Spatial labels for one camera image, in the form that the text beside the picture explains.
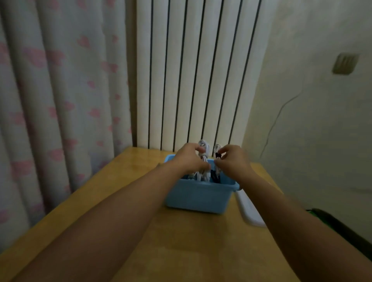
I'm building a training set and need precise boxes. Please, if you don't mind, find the person's left hand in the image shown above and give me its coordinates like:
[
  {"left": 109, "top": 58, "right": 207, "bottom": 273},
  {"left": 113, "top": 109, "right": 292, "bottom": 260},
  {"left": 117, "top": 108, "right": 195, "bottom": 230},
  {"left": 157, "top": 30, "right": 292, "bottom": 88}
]
[{"left": 172, "top": 143, "right": 211, "bottom": 175}]

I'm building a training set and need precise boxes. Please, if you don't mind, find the person's right hand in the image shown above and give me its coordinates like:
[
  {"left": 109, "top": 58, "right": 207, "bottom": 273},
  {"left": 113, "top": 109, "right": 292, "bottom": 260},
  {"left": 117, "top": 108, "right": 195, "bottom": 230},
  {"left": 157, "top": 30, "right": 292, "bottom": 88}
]
[{"left": 214, "top": 144, "right": 254, "bottom": 181}]

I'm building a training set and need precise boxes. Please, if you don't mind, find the black and white cable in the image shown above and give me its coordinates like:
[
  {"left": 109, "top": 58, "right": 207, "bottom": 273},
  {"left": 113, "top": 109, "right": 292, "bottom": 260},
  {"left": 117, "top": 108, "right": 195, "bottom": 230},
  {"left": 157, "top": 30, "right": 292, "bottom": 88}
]
[{"left": 210, "top": 144, "right": 224, "bottom": 184}]

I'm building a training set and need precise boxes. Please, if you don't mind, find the person's right forearm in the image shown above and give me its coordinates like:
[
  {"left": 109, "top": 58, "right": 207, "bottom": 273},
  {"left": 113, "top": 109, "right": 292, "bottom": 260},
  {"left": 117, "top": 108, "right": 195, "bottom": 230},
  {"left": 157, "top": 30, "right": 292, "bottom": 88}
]
[{"left": 237, "top": 170, "right": 372, "bottom": 282}]

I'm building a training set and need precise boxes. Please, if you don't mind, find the person's left forearm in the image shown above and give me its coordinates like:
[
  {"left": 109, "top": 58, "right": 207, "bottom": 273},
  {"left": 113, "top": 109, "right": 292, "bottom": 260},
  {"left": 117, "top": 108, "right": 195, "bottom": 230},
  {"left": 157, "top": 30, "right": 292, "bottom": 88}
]
[{"left": 12, "top": 161, "right": 189, "bottom": 282}]

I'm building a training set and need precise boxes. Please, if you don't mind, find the blue plastic bin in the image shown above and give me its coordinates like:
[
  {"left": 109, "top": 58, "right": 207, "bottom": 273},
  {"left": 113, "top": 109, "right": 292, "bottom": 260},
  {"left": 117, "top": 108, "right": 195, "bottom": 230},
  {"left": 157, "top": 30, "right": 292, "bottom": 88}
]
[{"left": 164, "top": 154, "right": 240, "bottom": 215}]

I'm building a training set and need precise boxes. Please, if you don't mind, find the white flat power strip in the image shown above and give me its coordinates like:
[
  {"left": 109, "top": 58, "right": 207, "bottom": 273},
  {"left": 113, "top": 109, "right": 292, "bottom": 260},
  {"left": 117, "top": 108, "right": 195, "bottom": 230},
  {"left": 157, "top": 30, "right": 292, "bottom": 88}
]
[{"left": 234, "top": 189, "right": 266, "bottom": 227}]

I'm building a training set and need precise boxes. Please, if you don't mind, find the white radiator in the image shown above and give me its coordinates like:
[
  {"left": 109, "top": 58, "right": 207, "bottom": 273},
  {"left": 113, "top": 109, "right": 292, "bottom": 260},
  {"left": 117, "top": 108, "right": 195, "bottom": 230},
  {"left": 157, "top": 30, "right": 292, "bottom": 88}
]
[{"left": 136, "top": 0, "right": 279, "bottom": 153}]

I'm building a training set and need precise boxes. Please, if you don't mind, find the dark chair with green trim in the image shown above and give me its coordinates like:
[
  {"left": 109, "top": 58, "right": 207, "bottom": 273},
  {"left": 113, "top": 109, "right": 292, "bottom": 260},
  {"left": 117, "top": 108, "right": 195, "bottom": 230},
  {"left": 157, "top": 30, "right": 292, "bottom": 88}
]
[{"left": 305, "top": 208, "right": 372, "bottom": 256}]

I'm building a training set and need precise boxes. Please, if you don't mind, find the white curtain with pink hearts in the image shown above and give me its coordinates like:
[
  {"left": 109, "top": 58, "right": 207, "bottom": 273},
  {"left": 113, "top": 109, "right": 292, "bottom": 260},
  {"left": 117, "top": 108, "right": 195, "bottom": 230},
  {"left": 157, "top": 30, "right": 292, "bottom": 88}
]
[{"left": 0, "top": 0, "right": 137, "bottom": 253}]

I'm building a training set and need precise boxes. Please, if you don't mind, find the thin wall cable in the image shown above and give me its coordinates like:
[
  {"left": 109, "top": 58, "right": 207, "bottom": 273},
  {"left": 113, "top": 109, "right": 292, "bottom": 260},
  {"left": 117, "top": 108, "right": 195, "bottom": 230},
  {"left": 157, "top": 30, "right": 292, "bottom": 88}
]
[{"left": 259, "top": 84, "right": 306, "bottom": 159}]

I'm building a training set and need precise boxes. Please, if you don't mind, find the wall socket plate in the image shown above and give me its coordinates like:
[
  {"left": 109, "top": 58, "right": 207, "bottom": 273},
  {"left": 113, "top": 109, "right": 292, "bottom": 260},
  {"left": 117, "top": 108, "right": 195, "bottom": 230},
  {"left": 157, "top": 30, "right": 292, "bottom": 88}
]
[{"left": 332, "top": 52, "right": 359, "bottom": 75}]

